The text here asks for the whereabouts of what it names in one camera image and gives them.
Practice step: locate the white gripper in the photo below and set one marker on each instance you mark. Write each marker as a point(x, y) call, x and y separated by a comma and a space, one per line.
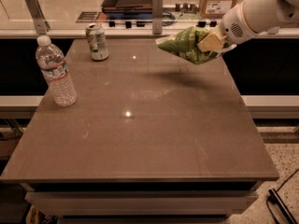
point(232, 24)

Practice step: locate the green jalapeno chip bag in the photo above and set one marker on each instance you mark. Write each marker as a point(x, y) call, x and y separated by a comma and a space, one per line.
point(183, 44)

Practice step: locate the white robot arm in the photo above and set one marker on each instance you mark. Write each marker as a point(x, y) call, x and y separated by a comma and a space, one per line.
point(270, 14)

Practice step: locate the clear plastic water bottle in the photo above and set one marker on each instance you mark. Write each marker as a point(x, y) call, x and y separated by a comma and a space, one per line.
point(54, 69)

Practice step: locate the green and white soda can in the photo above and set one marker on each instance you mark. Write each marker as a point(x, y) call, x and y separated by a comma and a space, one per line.
point(96, 38)

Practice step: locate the centre metal bracket post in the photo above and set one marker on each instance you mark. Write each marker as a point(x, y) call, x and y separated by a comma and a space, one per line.
point(157, 16)

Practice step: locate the metal bracket post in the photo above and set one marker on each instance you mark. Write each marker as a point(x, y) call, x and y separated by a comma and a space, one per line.
point(40, 23)
point(157, 16)

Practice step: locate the left metal bracket post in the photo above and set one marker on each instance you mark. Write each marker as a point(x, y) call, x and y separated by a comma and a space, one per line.
point(40, 23)

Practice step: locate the black floor cable stand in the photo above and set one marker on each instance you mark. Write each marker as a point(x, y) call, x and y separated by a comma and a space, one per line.
point(275, 199)

